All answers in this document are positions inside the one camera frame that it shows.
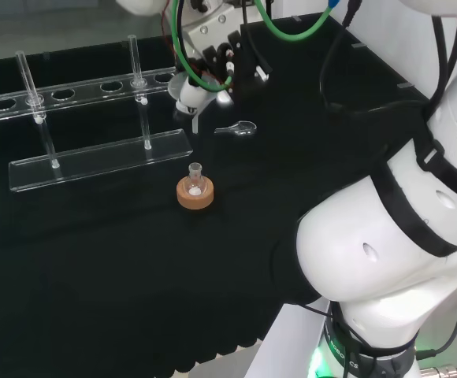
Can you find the clear glass weighing funnel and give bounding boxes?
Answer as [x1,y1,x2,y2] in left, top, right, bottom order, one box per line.
[214,120,258,138]

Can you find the brown cork ring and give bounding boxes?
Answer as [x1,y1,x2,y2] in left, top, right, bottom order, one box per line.
[176,176,216,211]

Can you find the translucent white plastic funnel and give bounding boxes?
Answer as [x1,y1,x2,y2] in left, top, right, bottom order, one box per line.
[168,72,218,135]

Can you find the black cable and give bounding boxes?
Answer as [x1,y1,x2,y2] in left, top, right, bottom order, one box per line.
[318,0,430,119]

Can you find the green cable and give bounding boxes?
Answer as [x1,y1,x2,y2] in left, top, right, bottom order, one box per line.
[171,0,340,93]

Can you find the clear acrylic funnel stand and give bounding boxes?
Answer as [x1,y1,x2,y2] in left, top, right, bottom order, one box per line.
[0,34,194,194]

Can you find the black bench cloth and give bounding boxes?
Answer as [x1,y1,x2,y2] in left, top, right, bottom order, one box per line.
[0,11,437,378]

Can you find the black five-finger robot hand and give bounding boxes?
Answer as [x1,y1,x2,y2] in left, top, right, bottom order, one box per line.
[164,0,273,114]

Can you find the small round-bottom glass flask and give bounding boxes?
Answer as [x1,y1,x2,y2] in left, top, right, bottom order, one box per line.
[185,162,206,197]

